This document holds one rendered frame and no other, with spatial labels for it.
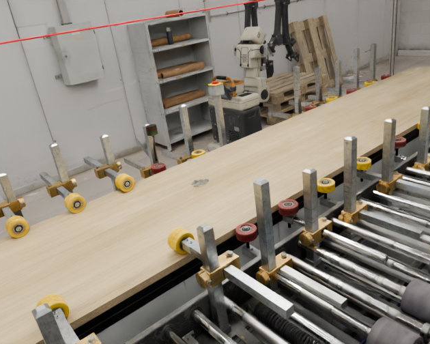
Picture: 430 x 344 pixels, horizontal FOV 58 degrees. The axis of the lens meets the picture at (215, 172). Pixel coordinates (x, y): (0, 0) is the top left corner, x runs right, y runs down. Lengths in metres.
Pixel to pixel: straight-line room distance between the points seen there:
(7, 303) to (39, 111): 3.44
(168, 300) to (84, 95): 3.69
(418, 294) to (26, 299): 1.19
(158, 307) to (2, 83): 3.57
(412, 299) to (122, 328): 0.88
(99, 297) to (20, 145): 3.55
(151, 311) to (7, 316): 0.44
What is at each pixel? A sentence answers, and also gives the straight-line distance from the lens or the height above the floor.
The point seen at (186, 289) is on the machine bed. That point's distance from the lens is 1.45.
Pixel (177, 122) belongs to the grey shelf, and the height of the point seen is 0.20.
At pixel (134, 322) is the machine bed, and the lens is 1.39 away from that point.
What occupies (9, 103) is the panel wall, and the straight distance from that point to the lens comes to 4.63.
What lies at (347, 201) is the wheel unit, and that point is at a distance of 1.63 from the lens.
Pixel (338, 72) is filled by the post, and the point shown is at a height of 1.03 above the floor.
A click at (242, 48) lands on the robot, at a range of 4.04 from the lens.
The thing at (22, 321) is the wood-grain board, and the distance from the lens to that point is 1.35.
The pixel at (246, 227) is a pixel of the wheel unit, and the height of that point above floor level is 0.91.
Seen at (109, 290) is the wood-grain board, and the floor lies 0.90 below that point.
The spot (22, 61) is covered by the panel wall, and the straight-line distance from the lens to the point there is 4.63.
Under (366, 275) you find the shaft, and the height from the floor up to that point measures 0.81.
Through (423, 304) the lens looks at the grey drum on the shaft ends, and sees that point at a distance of 1.29.
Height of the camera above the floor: 1.69
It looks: 24 degrees down
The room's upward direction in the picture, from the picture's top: 8 degrees counter-clockwise
